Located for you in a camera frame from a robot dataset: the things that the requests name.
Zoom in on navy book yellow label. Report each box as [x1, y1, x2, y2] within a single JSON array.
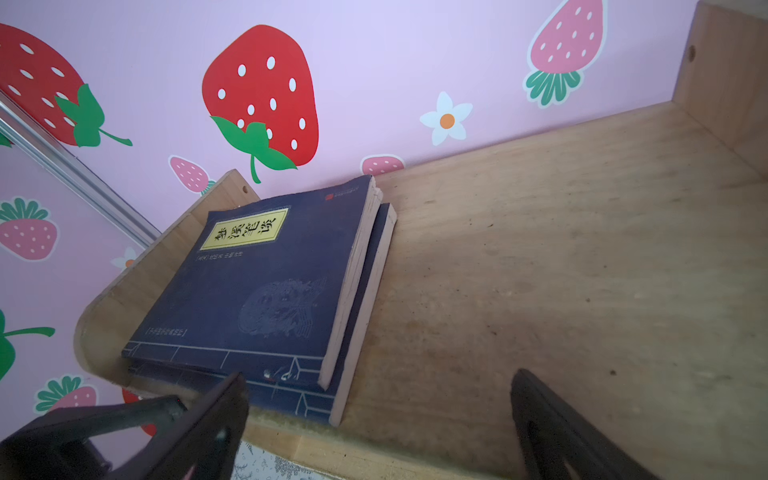
[[129, 203, 397, 426]]

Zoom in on left aluminium corner post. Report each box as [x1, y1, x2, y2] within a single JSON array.
[[1, 94, 161, 248]]

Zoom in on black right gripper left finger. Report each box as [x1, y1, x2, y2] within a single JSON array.
[[107, 374, 249, 479]]

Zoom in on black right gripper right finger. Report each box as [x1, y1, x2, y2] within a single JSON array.
[[510, 369, 656, 479]]

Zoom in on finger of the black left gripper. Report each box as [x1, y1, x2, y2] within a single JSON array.
[[1, 396, 187, 479]]

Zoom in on wooden two-tier shelf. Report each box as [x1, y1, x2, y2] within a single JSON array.
[[90, 1, 767, 479]]

